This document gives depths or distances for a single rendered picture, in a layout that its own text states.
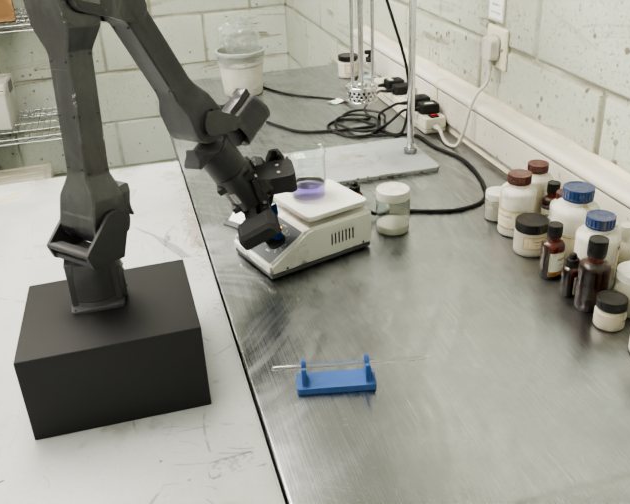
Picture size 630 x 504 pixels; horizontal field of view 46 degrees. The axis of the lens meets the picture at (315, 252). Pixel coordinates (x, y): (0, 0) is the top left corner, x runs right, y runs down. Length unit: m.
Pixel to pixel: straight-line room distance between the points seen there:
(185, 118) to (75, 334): 0.32
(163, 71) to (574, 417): 0.66
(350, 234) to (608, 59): 0.51
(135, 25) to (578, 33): 0.79
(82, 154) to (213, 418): 0.35
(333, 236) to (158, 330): 0.42
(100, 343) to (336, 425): 0.29
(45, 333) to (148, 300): 0.13
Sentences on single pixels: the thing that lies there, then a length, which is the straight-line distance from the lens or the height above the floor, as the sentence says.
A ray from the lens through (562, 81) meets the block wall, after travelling 1.46.
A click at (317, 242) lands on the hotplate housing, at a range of 1.20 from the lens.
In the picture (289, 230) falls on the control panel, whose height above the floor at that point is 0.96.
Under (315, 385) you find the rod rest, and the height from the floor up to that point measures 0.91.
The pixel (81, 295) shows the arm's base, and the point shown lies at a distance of 0.97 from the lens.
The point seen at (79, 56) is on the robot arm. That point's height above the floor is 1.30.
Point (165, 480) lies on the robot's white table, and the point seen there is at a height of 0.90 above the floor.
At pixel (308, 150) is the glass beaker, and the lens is 1.26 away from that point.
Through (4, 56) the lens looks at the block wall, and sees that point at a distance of 3.56.
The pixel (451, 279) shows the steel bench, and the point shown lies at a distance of 1.18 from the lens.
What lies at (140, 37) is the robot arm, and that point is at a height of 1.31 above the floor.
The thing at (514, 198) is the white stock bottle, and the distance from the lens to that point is 1.29.
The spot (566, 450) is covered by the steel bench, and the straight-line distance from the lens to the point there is 0.90.
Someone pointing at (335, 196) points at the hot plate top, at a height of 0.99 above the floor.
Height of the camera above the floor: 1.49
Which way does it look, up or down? 28 degrees down
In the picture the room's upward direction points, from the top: 3 degrees counter-clockwise
